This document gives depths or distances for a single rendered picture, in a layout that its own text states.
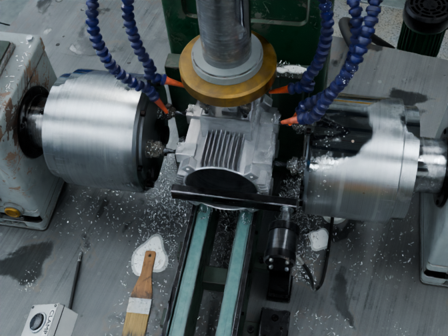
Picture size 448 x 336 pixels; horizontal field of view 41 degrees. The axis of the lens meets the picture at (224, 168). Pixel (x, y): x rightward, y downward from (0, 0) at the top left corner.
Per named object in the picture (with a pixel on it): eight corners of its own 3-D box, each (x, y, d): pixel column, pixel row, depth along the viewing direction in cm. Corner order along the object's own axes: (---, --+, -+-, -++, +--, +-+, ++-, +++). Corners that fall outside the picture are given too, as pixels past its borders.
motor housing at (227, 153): (199, 135, 141) (191, 80, 125) (280, 144, 138) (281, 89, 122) (181, 208, 130) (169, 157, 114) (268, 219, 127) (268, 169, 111)
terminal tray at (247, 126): (212, 94, 127) (209, 70, 121) (261, 99, 126) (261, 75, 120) (201, 139, 121) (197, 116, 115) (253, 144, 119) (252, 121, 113)
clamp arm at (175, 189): (298, 203, 119) (174, 188, 123) (299, 195, 117) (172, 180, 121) (296, 219, 117) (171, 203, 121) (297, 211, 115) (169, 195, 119)
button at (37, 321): (39, 317, 104) (32, 313, 103) (51, 316, 102) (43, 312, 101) (33, 333, 102) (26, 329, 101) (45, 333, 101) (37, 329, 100)
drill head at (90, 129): (47, 111, 148) (11, 37, 128) (190, 127, 143) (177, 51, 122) (9, 197, 135) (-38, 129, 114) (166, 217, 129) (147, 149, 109)
